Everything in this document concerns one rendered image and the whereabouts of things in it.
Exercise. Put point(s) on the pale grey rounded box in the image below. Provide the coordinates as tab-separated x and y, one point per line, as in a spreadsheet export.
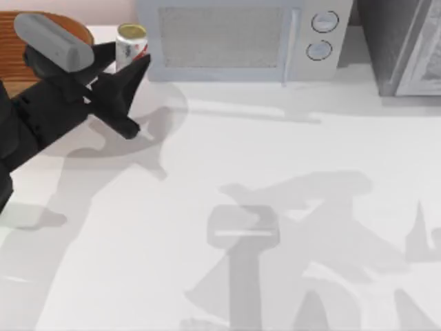
51	39

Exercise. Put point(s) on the pale grey cabinet door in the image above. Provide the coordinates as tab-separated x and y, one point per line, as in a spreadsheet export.
423	51

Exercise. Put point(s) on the red and white can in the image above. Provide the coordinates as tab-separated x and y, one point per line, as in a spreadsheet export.
130	43

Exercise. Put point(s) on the round brown wooden tray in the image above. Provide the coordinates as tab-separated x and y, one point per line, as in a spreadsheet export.
10	55

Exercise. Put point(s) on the round microwave knob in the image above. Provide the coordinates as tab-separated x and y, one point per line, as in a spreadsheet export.
319	50
325	21

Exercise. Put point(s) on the pale microwave door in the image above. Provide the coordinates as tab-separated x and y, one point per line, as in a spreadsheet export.
220	38

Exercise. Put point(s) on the pale microwave oven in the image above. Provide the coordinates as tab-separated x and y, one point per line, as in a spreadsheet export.
241	38

